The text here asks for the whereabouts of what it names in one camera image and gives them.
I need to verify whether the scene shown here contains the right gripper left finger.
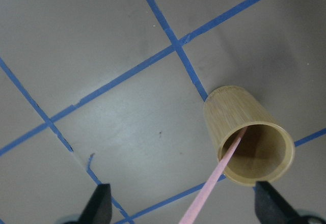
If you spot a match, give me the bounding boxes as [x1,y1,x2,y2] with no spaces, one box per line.
[77,184,112,224]

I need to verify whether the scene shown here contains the bamboo chopstick holder cup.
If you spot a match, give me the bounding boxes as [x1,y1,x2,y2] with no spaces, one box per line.
[203,86,295,186]

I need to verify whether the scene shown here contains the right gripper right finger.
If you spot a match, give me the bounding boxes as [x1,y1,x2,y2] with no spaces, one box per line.
[255,181,306,224]

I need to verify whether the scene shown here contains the pink chopstick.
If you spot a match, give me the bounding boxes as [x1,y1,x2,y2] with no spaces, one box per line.
[179,127,248,224]

